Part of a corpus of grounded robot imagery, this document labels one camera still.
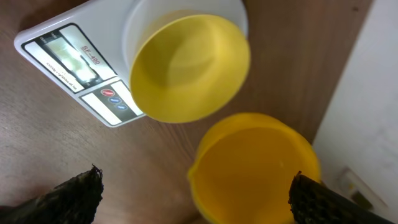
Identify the yellow plastic measuring scoop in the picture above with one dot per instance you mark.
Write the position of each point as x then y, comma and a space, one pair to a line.
244, 168

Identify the white digital kitchen scale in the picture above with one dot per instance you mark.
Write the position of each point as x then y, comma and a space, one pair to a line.
88, 51

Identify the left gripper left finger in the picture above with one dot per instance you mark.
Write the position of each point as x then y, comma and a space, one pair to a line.
74, 201

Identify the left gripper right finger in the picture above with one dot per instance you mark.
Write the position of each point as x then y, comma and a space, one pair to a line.
312, 203

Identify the pale yellow plastic bowl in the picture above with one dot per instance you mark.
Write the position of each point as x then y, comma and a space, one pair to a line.
189, 68

